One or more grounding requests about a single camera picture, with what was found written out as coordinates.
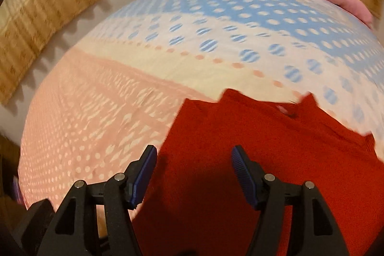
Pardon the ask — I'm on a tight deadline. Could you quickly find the red knitted embroidered sweater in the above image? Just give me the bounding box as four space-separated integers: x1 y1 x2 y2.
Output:
133 90 383 255

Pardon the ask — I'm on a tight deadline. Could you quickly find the polka dot bed cover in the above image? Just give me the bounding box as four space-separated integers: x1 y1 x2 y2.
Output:
18 0 384 240

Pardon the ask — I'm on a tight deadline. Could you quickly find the beige side window curtain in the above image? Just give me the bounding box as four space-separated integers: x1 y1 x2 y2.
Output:
1 0 100 105

